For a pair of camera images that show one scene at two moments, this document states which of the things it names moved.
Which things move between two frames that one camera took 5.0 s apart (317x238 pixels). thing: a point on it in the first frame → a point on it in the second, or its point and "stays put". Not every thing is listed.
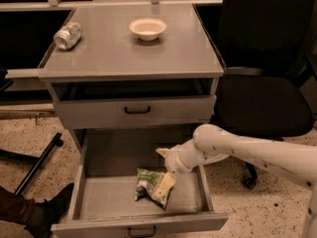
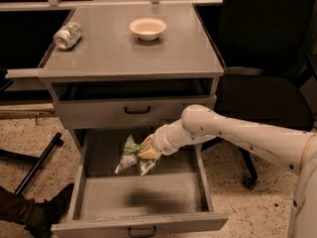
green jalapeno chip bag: [146, 181] → [131, 158]
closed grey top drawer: [128, 111] stays put
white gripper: [173, 162] → [160, 140]
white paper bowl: [148, 29] stays put
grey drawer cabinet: [112, 79] stays put
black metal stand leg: [10, 154] stays put
